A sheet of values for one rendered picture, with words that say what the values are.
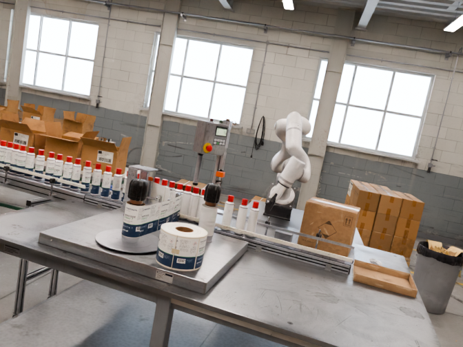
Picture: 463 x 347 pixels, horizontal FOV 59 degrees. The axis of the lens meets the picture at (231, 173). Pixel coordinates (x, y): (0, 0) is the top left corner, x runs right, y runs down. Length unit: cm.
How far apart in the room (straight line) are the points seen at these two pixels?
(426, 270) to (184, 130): 527
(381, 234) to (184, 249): 430
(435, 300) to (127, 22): 712
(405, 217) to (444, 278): 143
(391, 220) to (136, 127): 517
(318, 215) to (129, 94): 661
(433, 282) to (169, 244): 329
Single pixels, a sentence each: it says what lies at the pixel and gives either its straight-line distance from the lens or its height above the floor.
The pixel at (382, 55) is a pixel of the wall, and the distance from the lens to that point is 798.
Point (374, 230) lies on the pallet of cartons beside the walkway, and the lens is 574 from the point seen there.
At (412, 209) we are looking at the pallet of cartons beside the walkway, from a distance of 577.
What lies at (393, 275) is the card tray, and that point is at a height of 83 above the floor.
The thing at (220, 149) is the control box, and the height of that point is 133.
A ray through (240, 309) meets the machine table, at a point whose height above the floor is 83.
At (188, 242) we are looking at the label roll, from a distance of 170.
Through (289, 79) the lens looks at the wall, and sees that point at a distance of 786.
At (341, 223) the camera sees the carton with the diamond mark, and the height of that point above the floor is 104.
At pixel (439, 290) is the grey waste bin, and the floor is 25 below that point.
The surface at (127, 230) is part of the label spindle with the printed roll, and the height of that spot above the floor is 95.
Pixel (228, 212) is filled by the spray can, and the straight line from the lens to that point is 237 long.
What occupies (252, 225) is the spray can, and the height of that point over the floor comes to 95.
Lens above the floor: 154
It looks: 8 degrees down
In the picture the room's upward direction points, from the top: 11 degrees clockwise
